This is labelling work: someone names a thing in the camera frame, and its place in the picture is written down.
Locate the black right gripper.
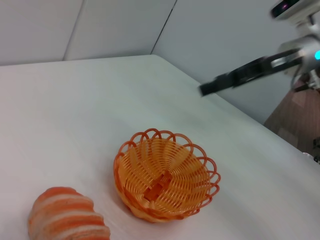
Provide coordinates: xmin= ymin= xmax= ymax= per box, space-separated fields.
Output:
xmin=198 ymin=48 xmax=305 ymax=97

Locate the orange woven plastic basket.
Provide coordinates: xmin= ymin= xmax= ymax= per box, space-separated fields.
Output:
xmin=113 ymin=128 xmax=222 ymax=224

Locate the orange striped bread loaf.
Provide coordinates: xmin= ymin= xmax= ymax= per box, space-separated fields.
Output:
xmin=27 ymin=186 xmax=111 ymax=240

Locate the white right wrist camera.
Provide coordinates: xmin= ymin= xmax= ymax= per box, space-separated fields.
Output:
xmin=269 ymin=0 xmax=320 ymax=26

